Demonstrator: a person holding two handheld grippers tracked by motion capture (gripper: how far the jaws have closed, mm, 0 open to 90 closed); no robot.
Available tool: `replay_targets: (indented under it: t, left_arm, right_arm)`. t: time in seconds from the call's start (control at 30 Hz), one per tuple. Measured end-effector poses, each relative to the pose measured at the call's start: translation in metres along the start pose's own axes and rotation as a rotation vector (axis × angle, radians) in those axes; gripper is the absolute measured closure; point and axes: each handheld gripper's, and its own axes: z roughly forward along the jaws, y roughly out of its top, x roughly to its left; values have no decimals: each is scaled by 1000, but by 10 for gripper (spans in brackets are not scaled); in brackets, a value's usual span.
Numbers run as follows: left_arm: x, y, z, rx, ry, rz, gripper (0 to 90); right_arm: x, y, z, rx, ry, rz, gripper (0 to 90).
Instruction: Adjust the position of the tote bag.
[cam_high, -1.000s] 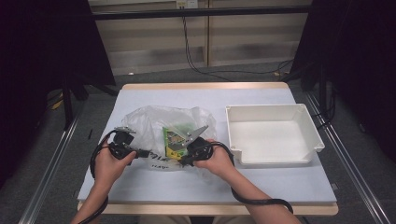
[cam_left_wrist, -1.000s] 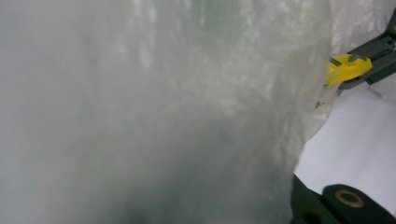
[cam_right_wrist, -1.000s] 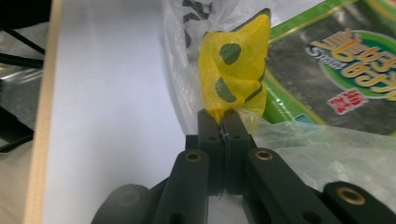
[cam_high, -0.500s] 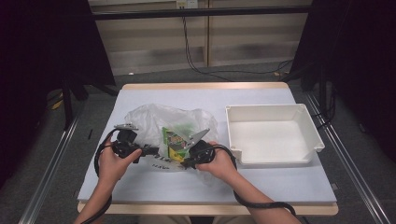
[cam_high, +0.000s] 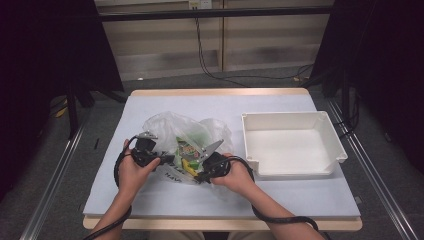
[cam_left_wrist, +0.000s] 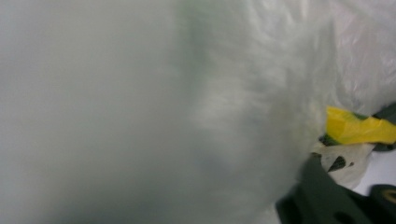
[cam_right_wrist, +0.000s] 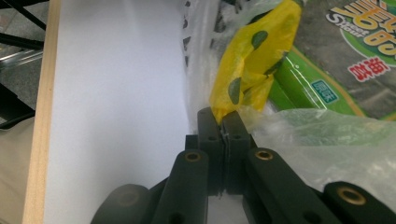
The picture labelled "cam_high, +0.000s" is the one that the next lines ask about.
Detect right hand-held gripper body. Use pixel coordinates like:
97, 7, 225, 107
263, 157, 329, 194
198, 139, 232, 180

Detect white plastic bin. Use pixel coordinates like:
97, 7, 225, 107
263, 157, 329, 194
241, 110, 349, 178

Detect black curtain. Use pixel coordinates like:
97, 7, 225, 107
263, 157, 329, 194
308, 0, 424, 174
0, 0, 125, 201

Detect metal floor rail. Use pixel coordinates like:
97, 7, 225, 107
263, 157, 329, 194
19, 109, 89, 240
325, 99, 422, 240

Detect person's legs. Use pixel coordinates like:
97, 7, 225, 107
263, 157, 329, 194
149, 230, 279, 240

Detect person's right hand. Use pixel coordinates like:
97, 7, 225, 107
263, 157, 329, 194
211, 153, 256, 196

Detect black wall cable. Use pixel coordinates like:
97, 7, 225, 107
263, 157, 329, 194
194, 18, 315, 88

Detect yellow snack packet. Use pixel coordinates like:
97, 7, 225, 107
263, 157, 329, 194
180, 158, 202, 178

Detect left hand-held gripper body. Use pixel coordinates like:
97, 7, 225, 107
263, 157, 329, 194
131, 130, 167, 168

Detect person's left hand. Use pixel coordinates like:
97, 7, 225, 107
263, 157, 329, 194
118, 139, 162, 198

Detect left hand-held gripper cable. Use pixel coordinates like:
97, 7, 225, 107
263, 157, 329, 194
82, 134, 139, 240

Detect black horizontal bar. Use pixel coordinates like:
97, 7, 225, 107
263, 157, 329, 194
98, 5, 334, 23

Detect black metal stand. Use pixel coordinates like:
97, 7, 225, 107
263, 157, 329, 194
64, 88, 128, 140

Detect white wall outlet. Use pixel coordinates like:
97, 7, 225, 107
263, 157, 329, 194
188, 0, 213, 10

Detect clear printed plastic bag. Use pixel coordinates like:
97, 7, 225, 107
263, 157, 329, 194
142, 110, 236, 188

